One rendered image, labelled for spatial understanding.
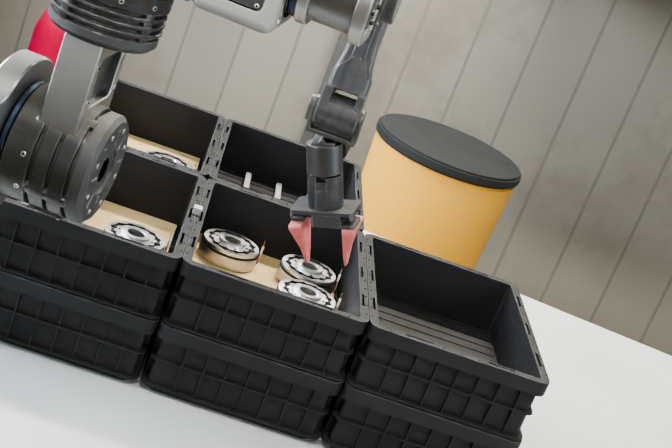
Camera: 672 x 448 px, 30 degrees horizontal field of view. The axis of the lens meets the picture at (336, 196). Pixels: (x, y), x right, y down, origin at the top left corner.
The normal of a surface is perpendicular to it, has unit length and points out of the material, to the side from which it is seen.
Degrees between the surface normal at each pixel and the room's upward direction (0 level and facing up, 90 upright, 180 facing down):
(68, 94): 90
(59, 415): 0
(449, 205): 93
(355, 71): 74
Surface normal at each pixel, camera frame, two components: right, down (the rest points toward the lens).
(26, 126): 0.05, -0.25
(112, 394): 0.35, -0.89
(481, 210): 0.50, 0.50
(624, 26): -0.16, 0.27
